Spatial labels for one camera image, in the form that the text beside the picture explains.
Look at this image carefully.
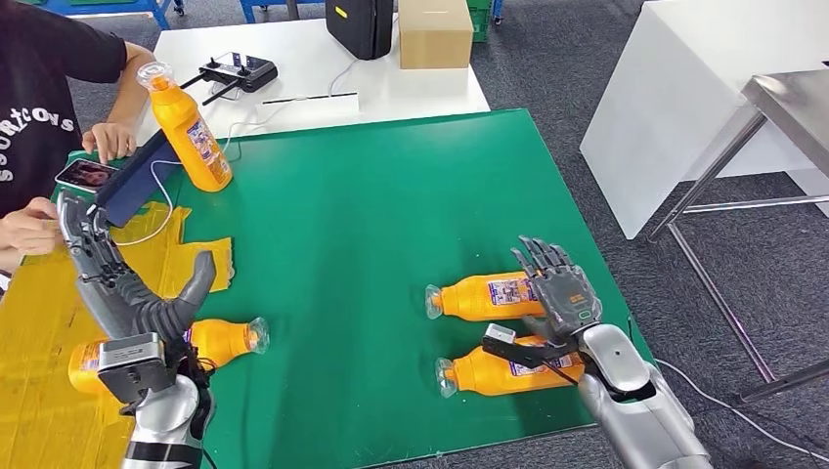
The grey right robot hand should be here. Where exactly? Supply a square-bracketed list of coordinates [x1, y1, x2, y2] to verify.
[509, 235, 603, 341]

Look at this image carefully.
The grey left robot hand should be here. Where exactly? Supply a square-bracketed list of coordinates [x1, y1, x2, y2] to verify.
[55, 191, 218, 344]

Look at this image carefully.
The person's right hand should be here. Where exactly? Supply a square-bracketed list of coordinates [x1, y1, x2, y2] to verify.
[0, 196, 66, 257]

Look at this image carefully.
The person's left hand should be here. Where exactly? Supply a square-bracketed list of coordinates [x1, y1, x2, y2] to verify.
[82, 122, 139, 164]

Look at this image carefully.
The orange bottle with clear cap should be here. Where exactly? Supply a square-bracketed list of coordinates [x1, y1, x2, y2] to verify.
[424, 272, 548, 323]
[435, 335, 588, 399]
[66, 317, 271, 396]
[136, 61, 234, 193]

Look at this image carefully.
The smartphone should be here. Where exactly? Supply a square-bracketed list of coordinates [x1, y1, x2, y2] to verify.
[54, 158, 121, 193]

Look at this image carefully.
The blue tablet case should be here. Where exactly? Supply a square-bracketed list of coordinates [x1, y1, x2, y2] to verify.
[87, 129, 186, 229]

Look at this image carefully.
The person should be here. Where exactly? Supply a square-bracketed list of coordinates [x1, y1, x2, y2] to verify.
[0, 0, 156, 286]

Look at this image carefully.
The small yellow taped cardboard piece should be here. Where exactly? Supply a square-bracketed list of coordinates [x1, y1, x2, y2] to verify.
[161, 236, 236, 296]

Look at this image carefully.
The blue metal cart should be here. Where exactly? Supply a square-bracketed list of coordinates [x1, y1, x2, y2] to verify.
[22, 0, 187, 32]

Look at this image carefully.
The black remote controller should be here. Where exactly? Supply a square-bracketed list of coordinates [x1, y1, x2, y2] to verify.
[179, 51, 280, 107]

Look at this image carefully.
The green table mat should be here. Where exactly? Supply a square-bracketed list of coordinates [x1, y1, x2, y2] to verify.
[38, 108, 655, 469]

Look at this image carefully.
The white panel table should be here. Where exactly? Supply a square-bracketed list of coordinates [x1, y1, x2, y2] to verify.
[579, 0, 829, 241]

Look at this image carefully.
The black case with yellow tag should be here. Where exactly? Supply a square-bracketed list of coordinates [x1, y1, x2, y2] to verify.
[325, 0, 395, 62]

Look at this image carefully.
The green plastic crate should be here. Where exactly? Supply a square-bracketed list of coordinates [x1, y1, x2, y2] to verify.
[465, 0, 497, 45]

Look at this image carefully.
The brown cardboard box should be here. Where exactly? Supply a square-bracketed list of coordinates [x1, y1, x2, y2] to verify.
[397, 0, 474, 70]

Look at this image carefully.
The stainless steel table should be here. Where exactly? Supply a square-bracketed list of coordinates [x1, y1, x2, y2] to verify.
[647, 68, 829, 405]

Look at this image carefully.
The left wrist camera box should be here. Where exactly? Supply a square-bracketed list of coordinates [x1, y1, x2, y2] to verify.
[97, 332, 168, 405]

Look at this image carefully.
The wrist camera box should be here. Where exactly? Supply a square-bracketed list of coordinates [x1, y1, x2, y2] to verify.
[97, 332, 168, 405]
[481, 322, 539, 363]

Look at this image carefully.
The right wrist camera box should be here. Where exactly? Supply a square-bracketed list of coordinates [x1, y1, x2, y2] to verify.
[481, 322, 539, 363]

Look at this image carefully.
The white charging cable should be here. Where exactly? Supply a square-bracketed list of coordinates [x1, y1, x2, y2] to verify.
[109, 103, 292, 248]

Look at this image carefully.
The white floor cable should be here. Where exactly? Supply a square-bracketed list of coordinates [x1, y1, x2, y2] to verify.
[652, 358, 829, 464]

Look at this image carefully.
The white power cable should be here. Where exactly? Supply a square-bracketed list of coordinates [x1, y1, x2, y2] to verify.
[327, 58, 360, 99]

